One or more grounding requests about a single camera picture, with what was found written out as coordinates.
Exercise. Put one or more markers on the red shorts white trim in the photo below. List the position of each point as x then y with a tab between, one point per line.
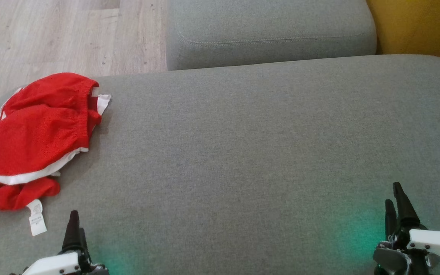
33	137

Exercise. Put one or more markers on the medium grey sofa seat cushion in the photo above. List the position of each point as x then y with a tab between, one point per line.
266	34

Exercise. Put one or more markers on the large grey sofa seat cushion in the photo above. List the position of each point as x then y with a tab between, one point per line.
243	152

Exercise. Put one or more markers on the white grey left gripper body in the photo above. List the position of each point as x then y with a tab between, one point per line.
55	265

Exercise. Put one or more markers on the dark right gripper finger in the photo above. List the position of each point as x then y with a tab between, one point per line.
390	219
405	214

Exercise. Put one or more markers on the wide yellow sofa backrest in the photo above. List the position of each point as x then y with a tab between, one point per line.
422	26

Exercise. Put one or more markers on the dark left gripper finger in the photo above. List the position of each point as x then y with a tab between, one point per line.
71	233
84	248

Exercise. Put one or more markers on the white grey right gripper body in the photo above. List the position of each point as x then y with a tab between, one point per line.
434	240

